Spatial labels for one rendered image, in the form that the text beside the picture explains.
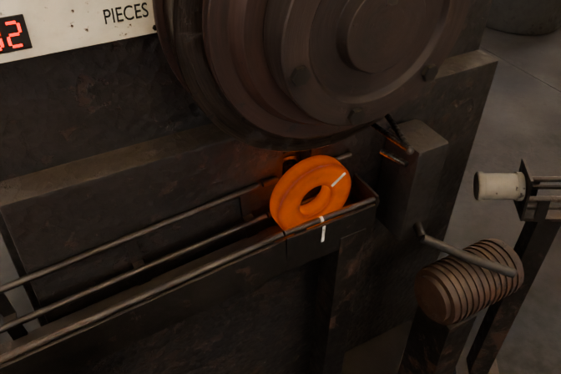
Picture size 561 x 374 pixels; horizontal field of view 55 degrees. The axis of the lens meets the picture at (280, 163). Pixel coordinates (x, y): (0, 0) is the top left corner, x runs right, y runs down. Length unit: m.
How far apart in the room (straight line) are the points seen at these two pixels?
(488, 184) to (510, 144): 1.41
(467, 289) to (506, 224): 0.99
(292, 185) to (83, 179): 0.33
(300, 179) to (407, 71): 0.27
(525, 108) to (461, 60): 1.70
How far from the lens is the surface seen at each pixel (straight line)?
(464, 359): 1.71
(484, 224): 2.11
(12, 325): 0.96
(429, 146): 1.03
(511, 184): 1.17
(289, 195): 0.91
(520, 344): 1.81
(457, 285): 1.16
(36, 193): 0.84
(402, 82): 0.75
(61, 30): 0.75
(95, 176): 0.84
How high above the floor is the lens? 1.39
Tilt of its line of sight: 39 degrees down
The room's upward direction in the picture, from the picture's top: 2 degrees clockwise
